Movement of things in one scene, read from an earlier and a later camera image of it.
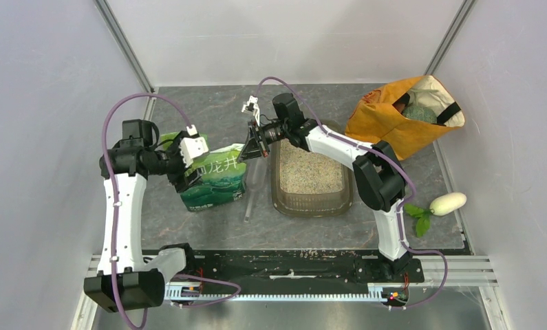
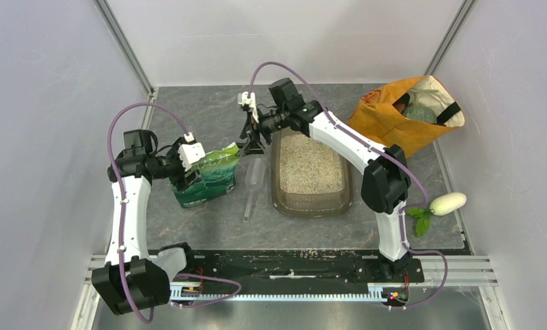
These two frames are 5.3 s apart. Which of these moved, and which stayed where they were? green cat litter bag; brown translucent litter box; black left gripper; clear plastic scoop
Moved: green cat litter bag
Stayed: clear plastic scoop; brown translucent litter box; black left gripper
